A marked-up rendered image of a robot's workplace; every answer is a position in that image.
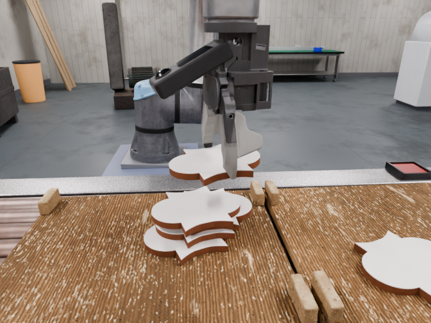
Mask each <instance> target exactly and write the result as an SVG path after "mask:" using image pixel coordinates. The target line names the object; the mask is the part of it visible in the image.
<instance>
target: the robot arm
mask: <svg viewBox="0 0 431 323"><path fill-rule="evenodd" d="M259 9H260V0H189V49H188V56H186V57H185V58H183V59H181V60H180V61H178V62H176V63H175V64H173V65H172V66H170V67H168V68H165V69H161V70H159V71H158V72H157V73H156V75H155V76H153V77H152V78H150V79H147V80H143V81H139V82H138V83H136V85H135V87H134V98H133V100H134V106H135V134H134V137H133V141H132V143H131V147H130V156H131V158H132V159H134V160H136V161H138V162H142V163H166V162H170V161H171V160H172V159H174V158H175V157H177V156H179V155H180V148H179V145H178V142H177V139H176V136H175V134H174V124H175V123H177V124H201V130H202V140H203V146H204V147H205V148H208V147H212V138H213V135H216V134H218V133H219V136H220V139H221V152H222V156H223V169H224V170H225V171H226V172H227V174H228V175H229V177H230V178H231V179H236V175H237V159H238V158H240V157H242V156H245V155H247V154H249V153H252V152H254V151H257V150H259V149H260V148H261V147H262V145H263V139H262V136H261V135H260V134H258V133H255V132H253V131H250V130H249V129H248V128H247V125H246V119H245V116H244V115H243V114H242V113H240V112H235V111H236V110H242V111H243V112H245V111H253V110H263V109H271V98H272V87H273V71H270V70H268V58H269V37H270V27H271V25H257V22H255V19H258V18H259ZM233 40H235V42H234V43H233ZM268 82H269V97H268V101H266V98H267V83H268Z"/></svg>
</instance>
